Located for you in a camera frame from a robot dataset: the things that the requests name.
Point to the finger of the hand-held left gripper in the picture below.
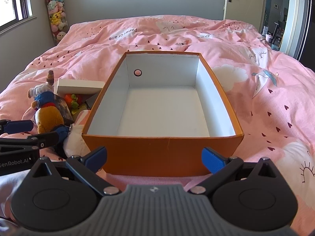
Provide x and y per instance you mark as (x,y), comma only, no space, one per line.
(46,139)
(18,125)

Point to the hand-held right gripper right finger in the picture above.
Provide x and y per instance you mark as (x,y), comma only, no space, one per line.
(211,161)

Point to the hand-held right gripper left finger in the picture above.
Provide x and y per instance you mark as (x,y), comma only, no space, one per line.
(96,156)

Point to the orange plush bear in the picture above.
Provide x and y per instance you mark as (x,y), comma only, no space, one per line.
(49,119)

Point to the brown bear plush blue hat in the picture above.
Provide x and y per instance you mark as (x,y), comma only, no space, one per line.
(43,95)

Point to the orange cardboard box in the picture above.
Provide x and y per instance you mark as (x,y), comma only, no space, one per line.
(160,108)

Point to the white pink plush toy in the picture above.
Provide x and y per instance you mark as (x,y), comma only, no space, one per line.
(77,137)

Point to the dark picture box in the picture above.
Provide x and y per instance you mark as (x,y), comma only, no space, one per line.
(62,109)

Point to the orange toy vegetable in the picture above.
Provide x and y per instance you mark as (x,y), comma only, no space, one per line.
(69,98)

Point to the green toy vegetable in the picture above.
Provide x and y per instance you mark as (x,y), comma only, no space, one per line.
(77,99)

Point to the flat white box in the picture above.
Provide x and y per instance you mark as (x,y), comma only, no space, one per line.
(78,86)

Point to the pink printed blanket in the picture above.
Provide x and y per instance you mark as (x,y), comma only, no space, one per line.
(258,91)

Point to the clear plush toy column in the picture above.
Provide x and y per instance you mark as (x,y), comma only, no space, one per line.
(57,17)

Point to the window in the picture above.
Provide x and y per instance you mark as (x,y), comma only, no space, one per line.
(13,2)

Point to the grey door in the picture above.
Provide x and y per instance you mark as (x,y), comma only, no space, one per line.
(246,2)

